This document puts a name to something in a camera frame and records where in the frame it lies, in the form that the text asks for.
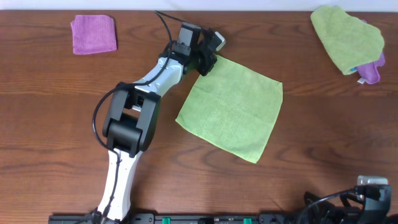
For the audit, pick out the folded purple cloth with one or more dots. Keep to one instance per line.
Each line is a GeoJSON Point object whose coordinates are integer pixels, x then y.
{"type": "Point", "coordinates": [93, 34]}

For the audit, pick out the crumpled green cloth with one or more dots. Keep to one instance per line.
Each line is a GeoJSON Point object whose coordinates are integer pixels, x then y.
{"type": "Point", "coordinates": [348, 41]}

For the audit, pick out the crumpled purple cloth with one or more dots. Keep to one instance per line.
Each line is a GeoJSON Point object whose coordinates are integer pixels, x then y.
{"type": "Point", "coordinates": [370, 73]}

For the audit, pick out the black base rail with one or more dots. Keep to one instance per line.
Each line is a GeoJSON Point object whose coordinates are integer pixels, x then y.
{"type": "Point", "coordinates": [150, 218]}

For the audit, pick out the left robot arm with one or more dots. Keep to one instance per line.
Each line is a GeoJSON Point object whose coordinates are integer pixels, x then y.
{"type": "Point", "coordinates": [130, 123]}

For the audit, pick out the light green microfiber cloth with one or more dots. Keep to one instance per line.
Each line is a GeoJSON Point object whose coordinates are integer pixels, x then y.
{"type": "Point", "coordinates": [234, 108]}

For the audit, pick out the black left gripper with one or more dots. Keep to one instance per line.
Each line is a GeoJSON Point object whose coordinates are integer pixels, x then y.
{"type": "Point", "coordinates": [206, 63]}

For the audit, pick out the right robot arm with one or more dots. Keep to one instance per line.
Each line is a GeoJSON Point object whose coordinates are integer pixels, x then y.
{"type": "Point", "coordinates": [363, 204]}

